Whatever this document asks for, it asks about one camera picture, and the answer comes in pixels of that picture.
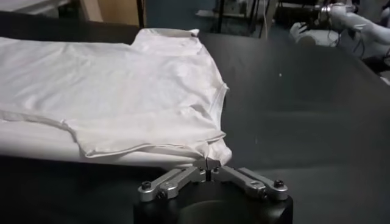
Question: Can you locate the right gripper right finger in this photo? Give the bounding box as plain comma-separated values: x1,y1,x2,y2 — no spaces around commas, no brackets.
206,158,289,201

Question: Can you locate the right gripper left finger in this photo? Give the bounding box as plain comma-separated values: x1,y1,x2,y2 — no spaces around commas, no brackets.
137,166,211,203

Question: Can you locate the white t-shirt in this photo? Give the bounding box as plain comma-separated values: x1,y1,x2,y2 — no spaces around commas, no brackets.
0,28,233,169

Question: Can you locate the white standing desk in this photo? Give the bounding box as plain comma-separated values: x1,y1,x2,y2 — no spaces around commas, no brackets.
258,0,278,40

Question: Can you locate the white floor paper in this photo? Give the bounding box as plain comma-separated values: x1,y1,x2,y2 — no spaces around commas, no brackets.
196,9,221,18

